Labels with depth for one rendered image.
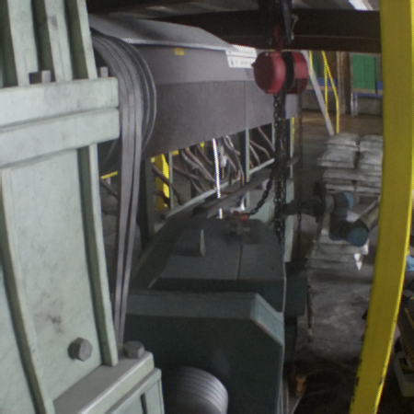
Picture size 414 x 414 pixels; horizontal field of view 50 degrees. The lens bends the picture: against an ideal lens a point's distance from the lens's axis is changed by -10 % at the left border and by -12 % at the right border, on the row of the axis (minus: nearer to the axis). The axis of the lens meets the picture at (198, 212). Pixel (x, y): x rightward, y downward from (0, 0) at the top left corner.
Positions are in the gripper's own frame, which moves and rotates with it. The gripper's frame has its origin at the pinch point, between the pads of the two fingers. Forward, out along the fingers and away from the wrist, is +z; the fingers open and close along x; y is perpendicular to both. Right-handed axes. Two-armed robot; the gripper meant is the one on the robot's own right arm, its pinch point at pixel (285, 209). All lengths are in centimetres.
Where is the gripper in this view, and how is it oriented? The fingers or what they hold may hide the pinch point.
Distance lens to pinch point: 181.3
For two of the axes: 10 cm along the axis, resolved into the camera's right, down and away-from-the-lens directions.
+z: -9.3, 1.2, -3.5
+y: 0.3, 9.6, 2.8
